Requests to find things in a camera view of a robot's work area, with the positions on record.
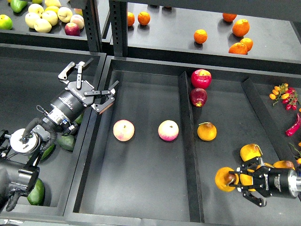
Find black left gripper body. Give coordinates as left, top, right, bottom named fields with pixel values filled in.
left=51, top=81, right=95, bottom=120

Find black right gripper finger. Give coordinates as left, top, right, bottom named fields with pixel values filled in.
left=229, top=183, right=267, bottom=207
left=228, top=157, right=265, bottom=179

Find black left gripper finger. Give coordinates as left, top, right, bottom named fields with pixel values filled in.
left=58, top=58, right=93, bottom=89
left=84, top=81, right=119, bottom=114

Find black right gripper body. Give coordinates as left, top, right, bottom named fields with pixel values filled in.
left=253, top=166, right=301, bottom=198

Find dark green avocado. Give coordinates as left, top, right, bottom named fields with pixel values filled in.
left=27, top=178, right=45, bottom=206

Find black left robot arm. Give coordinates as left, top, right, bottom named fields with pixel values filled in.
left=0, top=59, right=119, bottom=212

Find green avocado top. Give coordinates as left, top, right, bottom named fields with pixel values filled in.
left=74, top=113, right=84, bottom=125

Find green avocado lower right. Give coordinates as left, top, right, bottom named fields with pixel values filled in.
left=57, top=135, right=76, bottom=151

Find light green avocado front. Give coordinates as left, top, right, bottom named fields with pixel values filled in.
left=41, top=144, right=55, bottom=160

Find pale yellow pear front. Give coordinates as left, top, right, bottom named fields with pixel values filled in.
left=34, top=18, right=52, bottom=33

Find pale yellow pear centre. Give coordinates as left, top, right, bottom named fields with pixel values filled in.
left=42, top=10, right=58, bottom=26

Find pale yellow pear left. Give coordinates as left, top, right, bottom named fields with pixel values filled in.
left=25, top=12, right=40, bottom=29

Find pink peach left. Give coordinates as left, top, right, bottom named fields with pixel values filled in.
left=113, top=120, right=135, bottom=142

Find pink peach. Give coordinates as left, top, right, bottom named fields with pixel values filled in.
left=113, top=120, right=135, bottom=142
left=158, top=120, right=179, bottom=141

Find black left tray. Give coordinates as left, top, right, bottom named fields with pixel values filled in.
left=0, top=44, right=106, bottom=219

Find black tray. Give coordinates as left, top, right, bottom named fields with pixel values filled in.
left=0, top=44, right=106, bottom=219
left=65, top=57, right=301, bottom=226

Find black divider right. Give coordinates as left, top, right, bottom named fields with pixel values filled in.
left=241, top=78, right=298, bottom=168

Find red apple on shelf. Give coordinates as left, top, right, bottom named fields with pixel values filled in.
left=64, top=22, right=80, bottom=37

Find red chili pepper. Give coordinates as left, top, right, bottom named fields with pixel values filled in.
left=285, top=113, right=301, bottom=137

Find pale peach on shelf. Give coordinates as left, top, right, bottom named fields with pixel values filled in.
left=70, top=14, right=85, bottom=30

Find yellow lemon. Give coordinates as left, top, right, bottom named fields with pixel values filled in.
left=45, top=6, right=59, bottom=14

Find black centre tray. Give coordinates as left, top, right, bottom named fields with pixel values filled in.
left=65, top=57, right=301, bottom=226

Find pink peach right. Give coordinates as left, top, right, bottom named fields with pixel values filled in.
left=158, top=120, right=179, bottom=141

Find green apple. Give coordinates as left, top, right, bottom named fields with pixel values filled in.
left=0, top=14, right=13, bottom=30

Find cherry tomato bunch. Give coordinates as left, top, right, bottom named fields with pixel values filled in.
left=269, top=83, right=300, bottom=111

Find green pepper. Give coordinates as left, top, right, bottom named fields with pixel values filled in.
left=10, top=0, right=28, bottom=13

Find dark red apple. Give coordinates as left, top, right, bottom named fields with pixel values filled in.
left=190, top=88, right=207, bottom=107

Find small orange top shelf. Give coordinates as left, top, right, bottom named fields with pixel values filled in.
left=138, top=11, right=151, bottom=26

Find bright red apple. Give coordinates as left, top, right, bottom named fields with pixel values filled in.
left=191, top=69, right=212, bottom=89

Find orange shelf centre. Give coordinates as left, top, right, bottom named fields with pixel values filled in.
left=193, top=29, right=208, bottom=44

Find black shelf post left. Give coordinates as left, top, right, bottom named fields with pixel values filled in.
left=70, top=0, right=103, bottom=52

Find black shelf post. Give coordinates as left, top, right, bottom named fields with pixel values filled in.
left=70, top=0, right=103, bottom=52
left=109, top=0, right=128, bottom=57

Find black shelf post right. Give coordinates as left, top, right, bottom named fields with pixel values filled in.
left=109, top=0, right=128, bottom=57

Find orange cut by post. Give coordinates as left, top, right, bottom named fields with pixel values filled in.
left=127, top=12, right=135, bottom=27

